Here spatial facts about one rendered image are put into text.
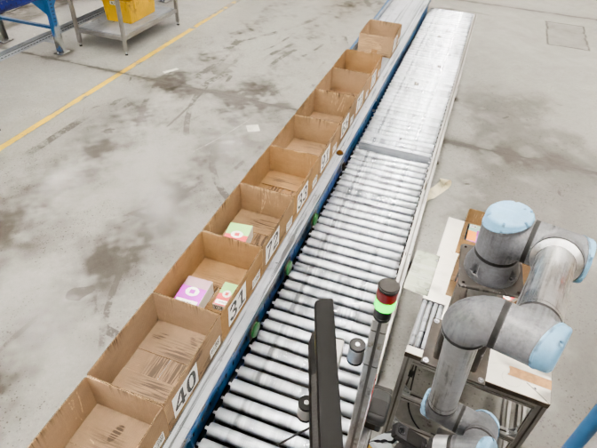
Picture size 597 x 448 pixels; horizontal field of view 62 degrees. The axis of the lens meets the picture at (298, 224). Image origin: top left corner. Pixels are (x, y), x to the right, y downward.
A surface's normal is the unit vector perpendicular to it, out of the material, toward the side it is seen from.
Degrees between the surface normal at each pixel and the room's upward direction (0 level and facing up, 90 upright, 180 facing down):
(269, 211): 89
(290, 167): 89
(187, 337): 0
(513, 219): 8
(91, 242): 0
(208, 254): 90
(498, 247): 93
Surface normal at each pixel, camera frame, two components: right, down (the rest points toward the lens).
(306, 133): -0.34, 0.58
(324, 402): -0.19, -0.75
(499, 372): 0.04, -0.76
